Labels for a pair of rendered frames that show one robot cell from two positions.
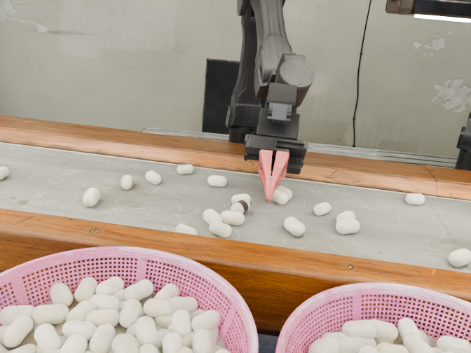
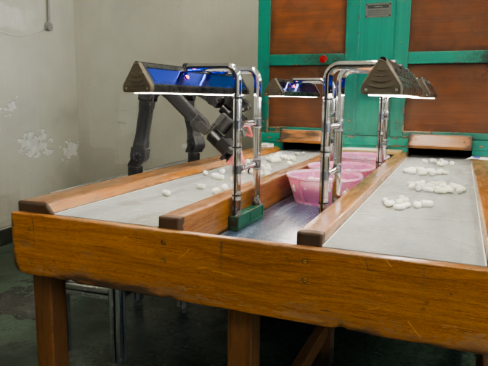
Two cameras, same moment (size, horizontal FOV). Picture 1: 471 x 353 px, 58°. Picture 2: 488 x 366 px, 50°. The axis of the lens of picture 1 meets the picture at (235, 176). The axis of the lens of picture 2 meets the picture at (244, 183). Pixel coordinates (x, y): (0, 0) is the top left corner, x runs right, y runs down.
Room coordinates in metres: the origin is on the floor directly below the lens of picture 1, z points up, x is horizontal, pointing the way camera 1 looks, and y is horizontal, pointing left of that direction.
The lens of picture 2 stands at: (0.01, 1.92, 1.03)
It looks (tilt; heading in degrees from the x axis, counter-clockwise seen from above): 9 degrees down; 287
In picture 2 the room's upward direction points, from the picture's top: 1 degrees clockwise
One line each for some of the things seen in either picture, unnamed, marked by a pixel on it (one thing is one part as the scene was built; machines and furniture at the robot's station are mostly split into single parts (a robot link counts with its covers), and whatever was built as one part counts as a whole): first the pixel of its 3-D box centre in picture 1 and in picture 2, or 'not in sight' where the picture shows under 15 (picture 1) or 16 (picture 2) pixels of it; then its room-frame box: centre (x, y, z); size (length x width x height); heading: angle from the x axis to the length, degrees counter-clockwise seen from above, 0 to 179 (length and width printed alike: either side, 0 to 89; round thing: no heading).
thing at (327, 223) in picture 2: not in sight; (375, 189); (0.11, 0.00, 0.71); 1.81 x 0.05 x 0.11; 85
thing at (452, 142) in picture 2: not in sight; (439, 141); (-0.14, -0.86, 0.83); 0.30 x 0.06 x 0.07; 175
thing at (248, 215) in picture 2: not in sight; (221, 144); (0.52, 0.51, 0.90); 0.20 x 0.19 x 0.45; 85
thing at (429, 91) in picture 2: not in sight; (424, 88); (-0.04, -0.42, 1.08); 0.62 x 0.08 x 0.07; 85
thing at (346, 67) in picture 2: not in sight; (362, 151); (0.12, 0.54, 0.90); 0.20 x 0.19 x 0.45; 85
